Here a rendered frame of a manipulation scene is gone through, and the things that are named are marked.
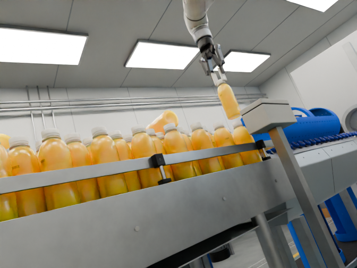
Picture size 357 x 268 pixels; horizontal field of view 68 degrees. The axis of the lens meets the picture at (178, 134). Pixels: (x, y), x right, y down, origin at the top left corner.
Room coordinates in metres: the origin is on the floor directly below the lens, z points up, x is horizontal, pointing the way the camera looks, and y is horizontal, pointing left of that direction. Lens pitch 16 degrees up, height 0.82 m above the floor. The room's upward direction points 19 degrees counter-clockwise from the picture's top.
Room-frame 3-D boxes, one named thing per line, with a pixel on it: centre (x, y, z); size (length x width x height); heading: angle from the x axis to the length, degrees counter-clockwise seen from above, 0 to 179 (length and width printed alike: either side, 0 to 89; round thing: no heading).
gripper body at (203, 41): (1.13, -0.26, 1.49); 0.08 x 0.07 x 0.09; 43
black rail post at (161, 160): (0.69, 0.07, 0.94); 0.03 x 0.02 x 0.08; 133
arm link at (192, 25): (1.11, -0.26, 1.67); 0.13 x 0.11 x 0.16; 178
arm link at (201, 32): (1.13, -0.26, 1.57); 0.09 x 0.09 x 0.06
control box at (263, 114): (0.99, -0.35, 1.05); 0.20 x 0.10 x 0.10; 133
